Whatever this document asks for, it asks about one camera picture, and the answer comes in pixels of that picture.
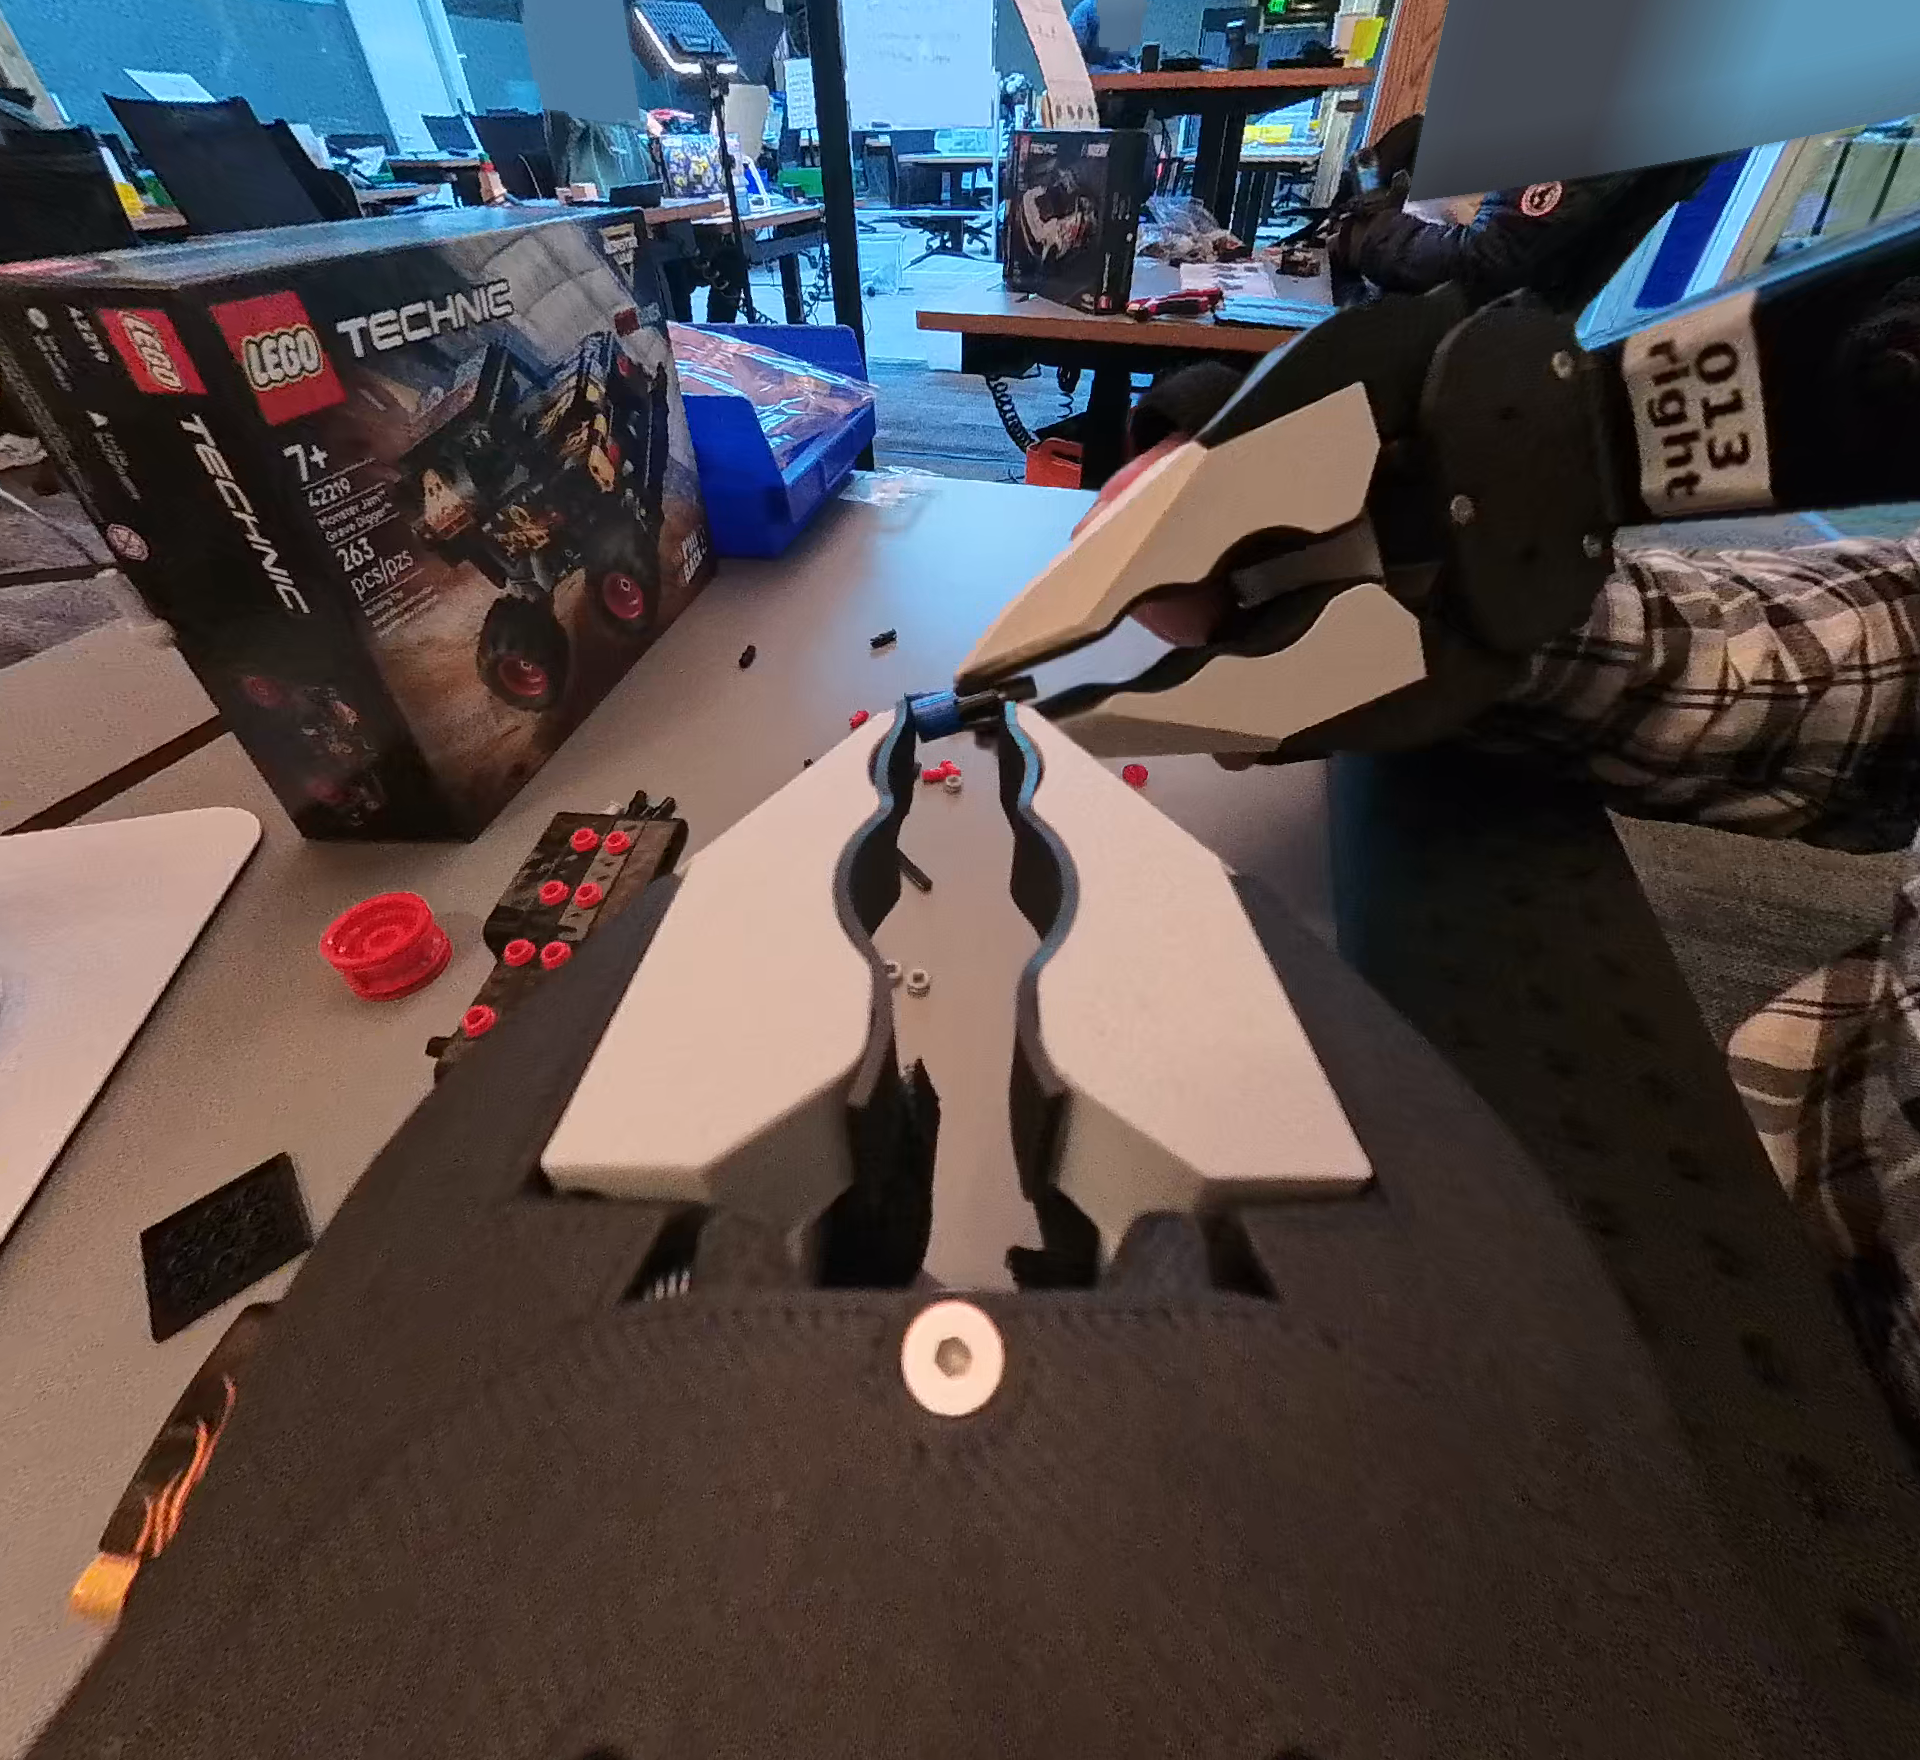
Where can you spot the blue white door frame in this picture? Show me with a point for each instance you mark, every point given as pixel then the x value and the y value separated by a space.
pixel 1689 231

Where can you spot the black toy truck model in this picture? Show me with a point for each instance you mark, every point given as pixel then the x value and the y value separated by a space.
pixel 599 875

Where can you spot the black dimpled mat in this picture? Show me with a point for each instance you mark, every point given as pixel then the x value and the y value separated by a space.
pixel 1500 921

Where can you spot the grey desk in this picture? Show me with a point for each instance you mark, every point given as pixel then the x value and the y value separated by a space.
pixel 375 1085

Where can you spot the black grid plate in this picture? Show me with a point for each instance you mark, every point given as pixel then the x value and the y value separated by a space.
pixel 224 1251

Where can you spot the red toy wheel hub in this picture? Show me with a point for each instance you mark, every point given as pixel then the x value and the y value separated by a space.
pixel 384 950

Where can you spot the black toy car set box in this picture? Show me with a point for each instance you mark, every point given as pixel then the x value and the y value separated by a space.
pixel 1073 231

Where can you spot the studio light panel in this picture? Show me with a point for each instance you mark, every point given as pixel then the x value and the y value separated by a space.
pixel 681 35

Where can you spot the tall brown top desk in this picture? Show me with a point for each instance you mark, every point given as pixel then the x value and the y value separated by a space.
pixel 1231 77

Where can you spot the brown top office desk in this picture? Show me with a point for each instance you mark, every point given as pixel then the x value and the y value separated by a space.
pixel 704 213
pixel 1021 321

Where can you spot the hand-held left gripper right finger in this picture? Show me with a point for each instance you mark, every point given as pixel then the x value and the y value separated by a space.
pixel 1201 1041

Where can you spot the person's plaid shirt torso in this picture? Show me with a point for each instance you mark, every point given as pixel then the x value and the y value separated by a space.
pixel 1845 1116

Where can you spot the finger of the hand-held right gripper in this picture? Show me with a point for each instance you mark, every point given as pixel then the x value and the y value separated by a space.
pixel 1288 680
pixel 1275 471

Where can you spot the black flame print panel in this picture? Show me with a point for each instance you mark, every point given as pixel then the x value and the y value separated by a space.
pixel 165 1475

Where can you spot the person's right forearm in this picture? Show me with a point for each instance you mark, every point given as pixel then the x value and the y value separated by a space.
pixel 1724 680

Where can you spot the red power box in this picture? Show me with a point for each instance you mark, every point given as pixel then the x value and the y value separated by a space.
pixel 1056 462

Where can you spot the black metal pole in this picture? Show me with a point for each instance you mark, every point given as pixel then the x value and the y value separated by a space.
pixel 825 66

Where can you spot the wooden post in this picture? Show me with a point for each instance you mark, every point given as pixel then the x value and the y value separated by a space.
pixel 1401 21

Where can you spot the clear plastic wrapper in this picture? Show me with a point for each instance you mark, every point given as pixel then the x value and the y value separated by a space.
pixel 892 489

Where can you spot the whiteboard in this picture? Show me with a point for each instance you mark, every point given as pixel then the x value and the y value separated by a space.
pixel 916 58

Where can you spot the toy truck set box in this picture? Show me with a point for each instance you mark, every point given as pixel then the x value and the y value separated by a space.
pixel 375 515

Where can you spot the blue storage bin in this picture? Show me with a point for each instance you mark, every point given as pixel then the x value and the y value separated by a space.
pixel 781 515

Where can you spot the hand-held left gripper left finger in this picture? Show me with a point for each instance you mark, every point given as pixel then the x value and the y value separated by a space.
pixel 720 1026

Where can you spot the cardboard sign board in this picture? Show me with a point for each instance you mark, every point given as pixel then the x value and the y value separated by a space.
pixel 1048 52

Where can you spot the white book stand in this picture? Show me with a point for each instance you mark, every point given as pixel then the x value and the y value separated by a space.
pixel 89 980

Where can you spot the person's right hand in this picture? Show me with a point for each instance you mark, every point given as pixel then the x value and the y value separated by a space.
pixel 1183 615

